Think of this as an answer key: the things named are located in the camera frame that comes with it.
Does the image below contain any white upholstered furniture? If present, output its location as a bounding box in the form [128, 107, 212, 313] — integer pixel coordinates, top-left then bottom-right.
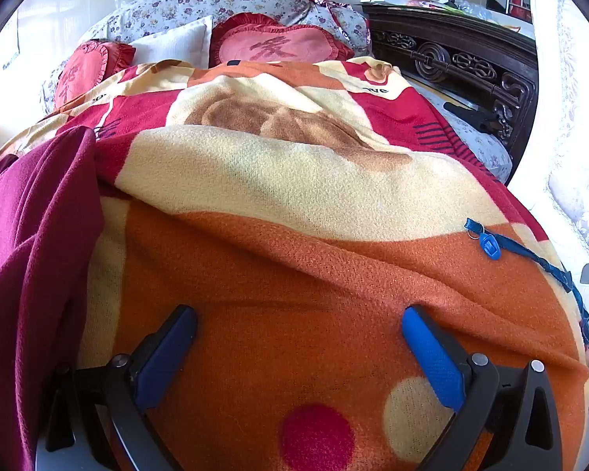
[508, 0, 589, 403]

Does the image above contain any floral quilt roll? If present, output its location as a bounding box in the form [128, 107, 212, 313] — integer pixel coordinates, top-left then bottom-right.
[42, 0, 374, 113]

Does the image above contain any blue lanyard with tag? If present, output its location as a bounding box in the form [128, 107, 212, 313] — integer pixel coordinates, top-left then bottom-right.
[464, 217, 589, 349]

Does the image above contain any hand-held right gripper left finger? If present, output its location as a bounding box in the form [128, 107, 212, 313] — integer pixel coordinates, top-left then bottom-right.
[44, 304, 199, 471]

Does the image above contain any maroon garment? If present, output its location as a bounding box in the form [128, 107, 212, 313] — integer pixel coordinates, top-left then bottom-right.
[0, 125, 104, 471]

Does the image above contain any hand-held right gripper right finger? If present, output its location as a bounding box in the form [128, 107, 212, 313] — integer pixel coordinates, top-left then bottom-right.
[401, 305, 565, 471]

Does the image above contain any white pillow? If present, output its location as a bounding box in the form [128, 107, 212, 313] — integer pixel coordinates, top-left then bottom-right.
[128, 16, 214, 67]

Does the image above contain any orange red printed blanket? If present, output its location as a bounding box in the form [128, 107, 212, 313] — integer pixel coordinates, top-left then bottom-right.
[0, 56, 589, 471]

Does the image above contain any black object on bed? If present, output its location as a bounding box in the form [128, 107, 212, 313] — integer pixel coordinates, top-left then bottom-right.
[444, 102, 501, 133]

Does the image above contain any large red heart pillow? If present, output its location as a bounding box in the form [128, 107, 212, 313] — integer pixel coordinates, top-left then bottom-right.
[209, 12, 357, 67]

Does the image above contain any small red heart pillow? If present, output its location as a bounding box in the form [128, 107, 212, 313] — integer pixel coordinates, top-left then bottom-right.
[54, 40, 137, 109]

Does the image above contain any floral bed sheet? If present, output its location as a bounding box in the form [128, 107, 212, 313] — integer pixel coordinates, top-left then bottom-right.
[402, 71, 514, 182]

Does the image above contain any clear plastic bag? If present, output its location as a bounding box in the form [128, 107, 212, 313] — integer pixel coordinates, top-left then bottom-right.
[442, 0, 501, 20]

